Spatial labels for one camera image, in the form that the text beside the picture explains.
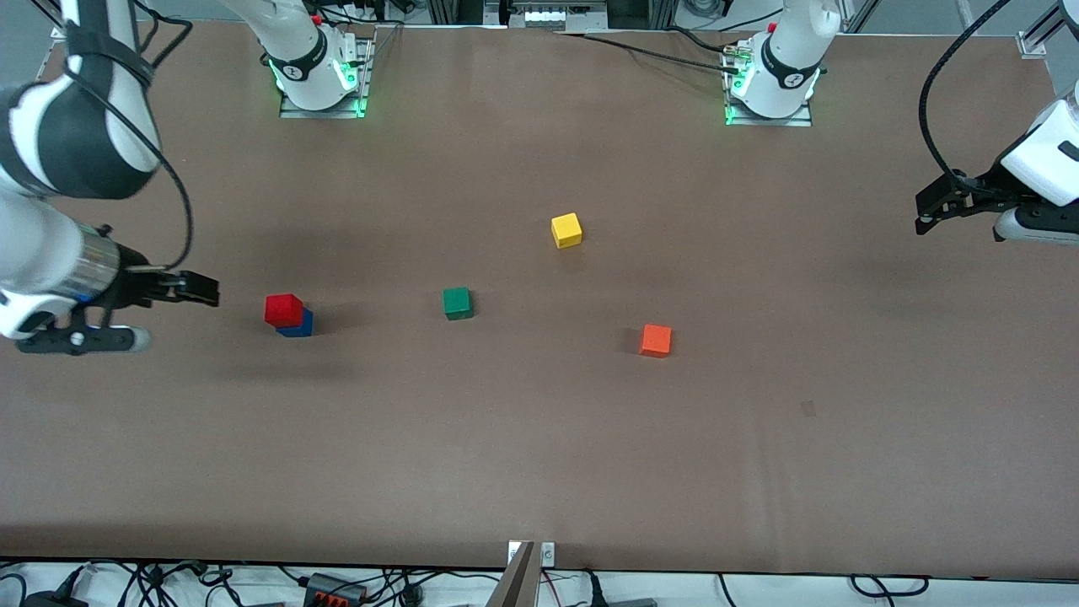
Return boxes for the red cube block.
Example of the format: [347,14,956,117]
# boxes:
[264,293,305,330]

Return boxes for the black box orange connectors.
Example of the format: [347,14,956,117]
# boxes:
[303,572,369,607]

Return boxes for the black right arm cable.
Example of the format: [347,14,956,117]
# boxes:
[34,0,196,272]

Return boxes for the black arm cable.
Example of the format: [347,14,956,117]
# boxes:
[34,0,196,272]
[918,0,1012,183]

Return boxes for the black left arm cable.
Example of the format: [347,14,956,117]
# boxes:
[918,0,1012,183]

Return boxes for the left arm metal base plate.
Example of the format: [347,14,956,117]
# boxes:
[724,42,815,128]

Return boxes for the aluminium frame structure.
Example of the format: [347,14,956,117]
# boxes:
[1015,0,1079,60]

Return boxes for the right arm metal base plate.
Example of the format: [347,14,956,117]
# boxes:
[279,37,373,120]

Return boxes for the tangled black cables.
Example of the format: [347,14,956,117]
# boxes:
[0,558,507,607]

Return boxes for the black base power cable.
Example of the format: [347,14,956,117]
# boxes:
[559,30,744,75]

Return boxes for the black looped cable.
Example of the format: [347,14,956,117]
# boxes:
[849,573,931,599]

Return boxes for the grey metal camera post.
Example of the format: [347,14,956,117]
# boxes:
[486,541,541,607]

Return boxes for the white metal bracket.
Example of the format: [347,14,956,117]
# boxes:
[507,540,556,567]

